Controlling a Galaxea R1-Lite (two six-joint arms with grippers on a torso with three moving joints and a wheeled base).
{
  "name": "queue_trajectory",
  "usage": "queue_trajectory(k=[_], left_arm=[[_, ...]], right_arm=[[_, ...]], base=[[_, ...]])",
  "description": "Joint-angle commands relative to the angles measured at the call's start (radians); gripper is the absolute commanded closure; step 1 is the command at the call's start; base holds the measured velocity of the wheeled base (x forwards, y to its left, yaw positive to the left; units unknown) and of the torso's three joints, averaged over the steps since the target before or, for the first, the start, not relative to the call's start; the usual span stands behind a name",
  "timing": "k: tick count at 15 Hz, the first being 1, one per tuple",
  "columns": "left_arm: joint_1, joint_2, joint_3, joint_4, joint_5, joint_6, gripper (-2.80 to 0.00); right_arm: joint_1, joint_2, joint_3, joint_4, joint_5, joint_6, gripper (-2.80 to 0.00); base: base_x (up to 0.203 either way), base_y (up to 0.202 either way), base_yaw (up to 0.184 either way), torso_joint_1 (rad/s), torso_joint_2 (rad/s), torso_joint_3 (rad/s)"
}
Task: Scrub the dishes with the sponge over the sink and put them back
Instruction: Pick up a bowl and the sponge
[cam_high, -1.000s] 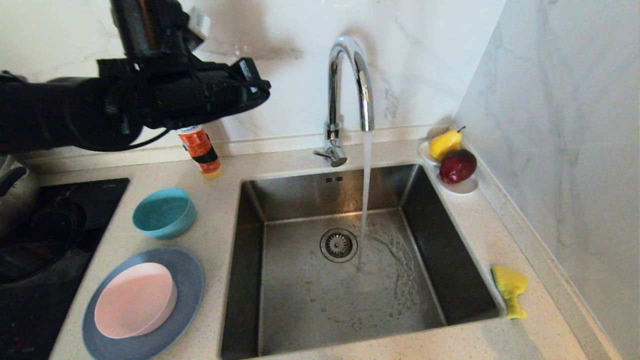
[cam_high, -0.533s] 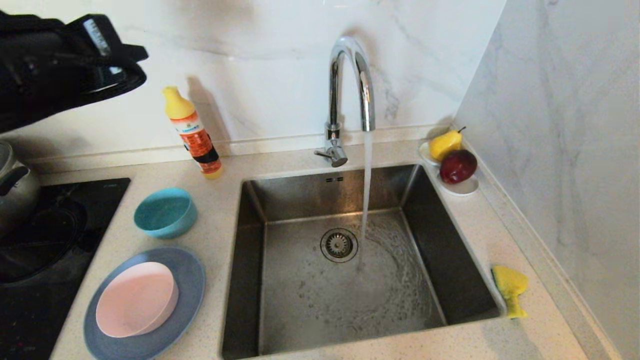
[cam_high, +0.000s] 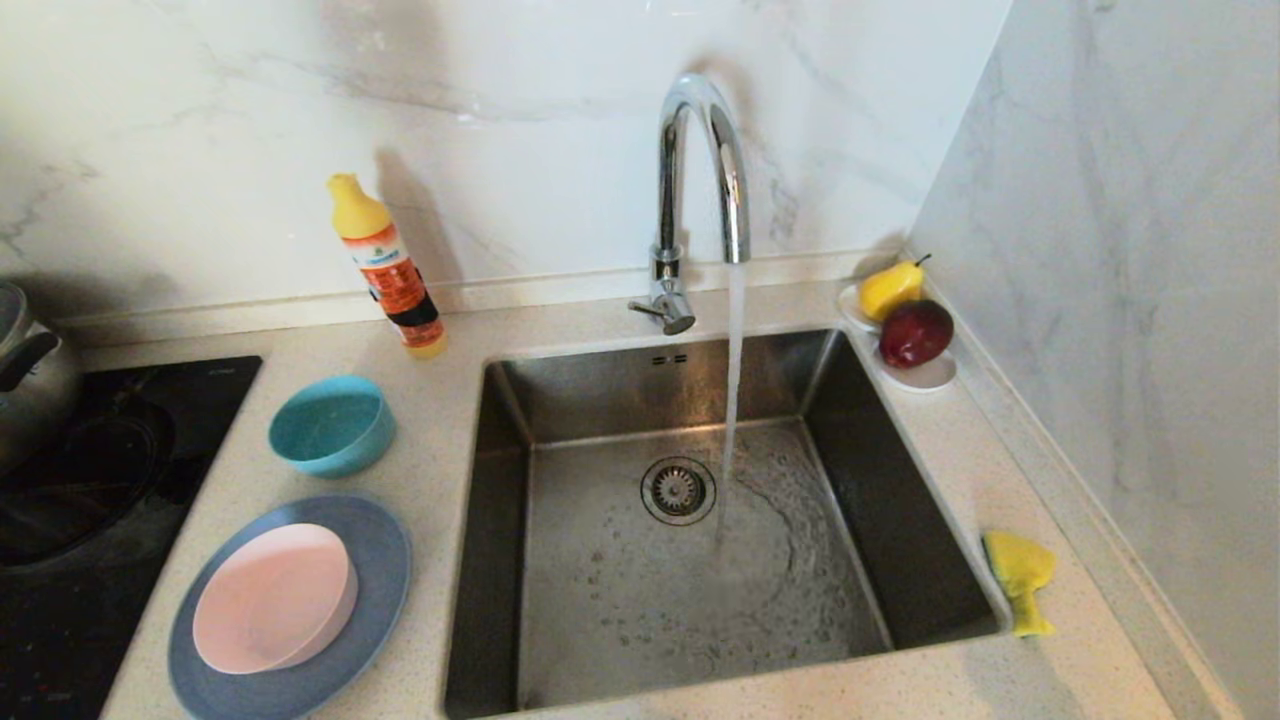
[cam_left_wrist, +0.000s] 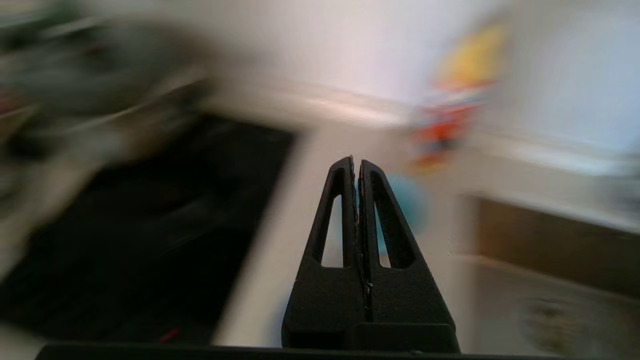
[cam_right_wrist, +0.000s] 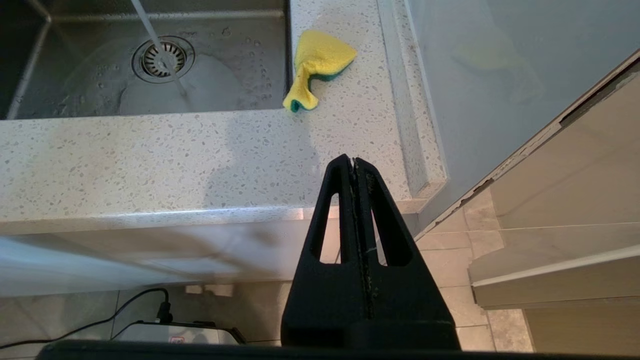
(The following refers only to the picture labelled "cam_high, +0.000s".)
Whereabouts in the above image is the yellow orange detergent bottle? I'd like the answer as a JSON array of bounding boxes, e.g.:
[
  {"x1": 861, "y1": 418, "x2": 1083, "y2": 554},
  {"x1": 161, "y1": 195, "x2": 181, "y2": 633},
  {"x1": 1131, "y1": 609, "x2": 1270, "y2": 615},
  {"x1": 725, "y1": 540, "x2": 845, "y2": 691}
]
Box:
[{"x1": 327, "y1": 173, "x2": 448, "y2": 359}]

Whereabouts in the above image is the stainless steel sink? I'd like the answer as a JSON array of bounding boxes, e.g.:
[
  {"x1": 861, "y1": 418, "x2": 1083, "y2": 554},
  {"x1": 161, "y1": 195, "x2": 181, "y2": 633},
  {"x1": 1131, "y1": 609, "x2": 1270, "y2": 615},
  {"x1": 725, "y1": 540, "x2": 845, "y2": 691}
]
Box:
[{"x1": 443, "y1": 328, "x2": 1006, "y2": 719}]

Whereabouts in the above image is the yellow green sponge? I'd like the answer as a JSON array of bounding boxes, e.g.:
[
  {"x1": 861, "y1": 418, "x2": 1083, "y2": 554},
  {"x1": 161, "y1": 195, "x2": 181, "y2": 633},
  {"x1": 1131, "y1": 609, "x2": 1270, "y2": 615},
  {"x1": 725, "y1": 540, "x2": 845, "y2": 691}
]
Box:
[{"x1": 983, "y1": 531, "x2": 1059, "y2": 640}]

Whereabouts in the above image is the round metal drain strainer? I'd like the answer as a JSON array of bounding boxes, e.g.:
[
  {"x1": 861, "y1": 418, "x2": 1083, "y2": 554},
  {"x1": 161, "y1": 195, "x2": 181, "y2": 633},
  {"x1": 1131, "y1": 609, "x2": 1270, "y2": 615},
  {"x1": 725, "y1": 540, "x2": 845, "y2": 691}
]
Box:
[{"x1": 640, "y1": 457, "x2": 718, "y2": 527}]

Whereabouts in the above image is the chrome gooseneck faucet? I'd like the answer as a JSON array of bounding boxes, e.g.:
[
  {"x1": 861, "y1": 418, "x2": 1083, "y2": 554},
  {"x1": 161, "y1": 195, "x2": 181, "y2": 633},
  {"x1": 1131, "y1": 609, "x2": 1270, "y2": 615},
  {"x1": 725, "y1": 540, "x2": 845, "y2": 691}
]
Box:
[{"x1": 628, "y1": 75, "x2": 751, "y2": 337}]

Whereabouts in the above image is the small white dish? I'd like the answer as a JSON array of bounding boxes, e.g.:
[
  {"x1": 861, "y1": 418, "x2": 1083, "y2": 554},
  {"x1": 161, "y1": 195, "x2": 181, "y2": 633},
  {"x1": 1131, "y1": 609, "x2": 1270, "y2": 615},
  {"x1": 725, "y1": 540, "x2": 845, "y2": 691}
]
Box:
[
  {"x1": 837, "y1": 283, "x2": 886, "y2": 333},
  {"x1": 873, "y1": 350, "x2": 958, "y2": 394}
]

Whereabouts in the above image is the yellow pear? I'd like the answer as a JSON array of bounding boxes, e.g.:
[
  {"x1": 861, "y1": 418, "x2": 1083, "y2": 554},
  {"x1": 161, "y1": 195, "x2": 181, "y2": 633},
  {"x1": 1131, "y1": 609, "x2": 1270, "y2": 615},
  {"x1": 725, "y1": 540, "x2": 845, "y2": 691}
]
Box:
[{"x1": 858, "y1": 254, "x2": 931, "y2": 325}]

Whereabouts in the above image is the dark red apple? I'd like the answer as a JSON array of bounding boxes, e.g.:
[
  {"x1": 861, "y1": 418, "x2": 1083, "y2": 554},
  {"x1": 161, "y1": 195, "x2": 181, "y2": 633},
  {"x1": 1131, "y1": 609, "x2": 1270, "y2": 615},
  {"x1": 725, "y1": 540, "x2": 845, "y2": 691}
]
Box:
[{"x1": 878, "y1": 299, "x2": 954, "y2": 370}]

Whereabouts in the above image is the teal bowl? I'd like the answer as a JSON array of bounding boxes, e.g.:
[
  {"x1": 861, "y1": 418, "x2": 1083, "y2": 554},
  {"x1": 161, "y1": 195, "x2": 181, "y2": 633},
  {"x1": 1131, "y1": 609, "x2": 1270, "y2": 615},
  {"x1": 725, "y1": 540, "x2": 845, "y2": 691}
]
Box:
[{"x1": 268, "y1": 375, "x2": 397, "y2": 479}]

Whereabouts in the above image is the blue-grey plate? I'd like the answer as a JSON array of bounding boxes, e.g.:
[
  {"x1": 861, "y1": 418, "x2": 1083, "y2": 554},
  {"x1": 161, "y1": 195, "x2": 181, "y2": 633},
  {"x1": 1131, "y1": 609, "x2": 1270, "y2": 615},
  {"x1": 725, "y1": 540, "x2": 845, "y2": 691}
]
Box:
[{"x1": 168, "y1": 494, "x2": 413, "y2": 720}]

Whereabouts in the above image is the pink bowl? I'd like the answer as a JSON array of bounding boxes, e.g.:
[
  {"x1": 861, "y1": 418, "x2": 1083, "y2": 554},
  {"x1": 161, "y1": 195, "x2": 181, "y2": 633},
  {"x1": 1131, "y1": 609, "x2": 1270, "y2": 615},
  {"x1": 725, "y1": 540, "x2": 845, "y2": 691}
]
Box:
[{"x1": 192, "y1": 523, "x2": 359, "y2": 675}]

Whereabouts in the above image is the black induction cooktop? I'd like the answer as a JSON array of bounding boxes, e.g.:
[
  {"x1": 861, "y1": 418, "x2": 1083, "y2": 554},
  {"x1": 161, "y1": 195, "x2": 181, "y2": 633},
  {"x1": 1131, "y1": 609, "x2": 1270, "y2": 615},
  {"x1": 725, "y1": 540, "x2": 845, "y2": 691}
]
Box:
[{"x1": 0, "y1": 355, "x2": 263, "y2": 720}]

